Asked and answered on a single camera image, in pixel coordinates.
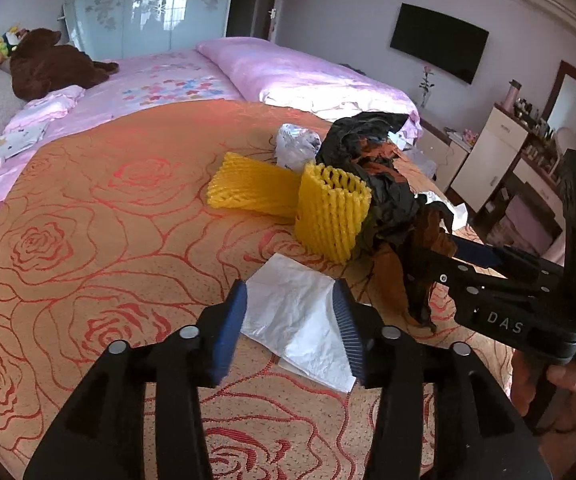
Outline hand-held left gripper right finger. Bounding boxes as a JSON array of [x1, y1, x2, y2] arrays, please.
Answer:
[[332, 279, 553, 480]]

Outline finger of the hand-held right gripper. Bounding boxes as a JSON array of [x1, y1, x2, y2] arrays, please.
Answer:
[[450, 235, 566, 281], [404, 249, 564, 312]]

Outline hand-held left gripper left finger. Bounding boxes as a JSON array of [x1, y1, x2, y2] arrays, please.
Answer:
[[22, 279, 249, 480]]

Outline white paper tissue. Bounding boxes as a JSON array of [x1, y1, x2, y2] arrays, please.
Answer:
[[240, 253, 357, 393]]

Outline black plastic bag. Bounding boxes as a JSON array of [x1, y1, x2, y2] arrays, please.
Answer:
[[316, 111, 461, 333]]

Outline yellow foam fruit net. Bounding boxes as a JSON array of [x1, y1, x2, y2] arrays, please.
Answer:
[[206, 151, 301, 218], [294, 161, 373, 264]]

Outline dark dressing table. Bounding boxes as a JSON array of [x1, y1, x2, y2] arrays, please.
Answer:
[[488, 150, 568, 246]]

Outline cream tall cabinet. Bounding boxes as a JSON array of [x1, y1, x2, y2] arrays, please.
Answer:
[[450, 102, 528, 213]]

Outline white brown-topped nightstand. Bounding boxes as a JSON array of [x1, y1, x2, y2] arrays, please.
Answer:
[[415, 107, 473, 193]]

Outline stack of magazines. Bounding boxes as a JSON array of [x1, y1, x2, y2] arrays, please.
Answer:
[[445, 127, 481, 148]]

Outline row of cosmetic bottles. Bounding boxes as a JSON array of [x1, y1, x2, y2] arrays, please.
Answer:
[[512, 97, 558, 138]]

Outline orange rose-print tablecloth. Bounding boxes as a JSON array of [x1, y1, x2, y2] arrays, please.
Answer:
[[0, 99, 518, 480]]

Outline pink flower in vase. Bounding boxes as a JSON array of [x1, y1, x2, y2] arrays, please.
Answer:
[[418, 65, 436, 109]]

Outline wood-framed dressing mirror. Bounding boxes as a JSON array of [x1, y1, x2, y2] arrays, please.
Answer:
[[540, 60, 576, 161]]

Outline crumpled clear plastic wrapper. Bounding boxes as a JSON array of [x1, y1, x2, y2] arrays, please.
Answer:
[[274, 123, 323, 173]]

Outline pink folded quilt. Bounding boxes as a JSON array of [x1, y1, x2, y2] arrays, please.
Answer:
[[195, 36, 423, 136]]

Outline pink floral bedsheet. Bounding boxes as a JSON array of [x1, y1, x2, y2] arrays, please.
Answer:
[[0, 50, 246, 211]]

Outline pink printed clothing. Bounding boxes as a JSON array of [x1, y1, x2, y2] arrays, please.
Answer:
[[0, 85, 86, 171]]

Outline brown teddy bear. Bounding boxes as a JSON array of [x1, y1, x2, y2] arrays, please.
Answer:
[[9, 27, 120, 101]]

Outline glass-front wardrobe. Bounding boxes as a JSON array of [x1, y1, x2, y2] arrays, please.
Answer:
[[60, 0, 241, 61]]

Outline black wall television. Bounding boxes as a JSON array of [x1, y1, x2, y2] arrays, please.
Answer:
[[389, 2, 490, 86]]

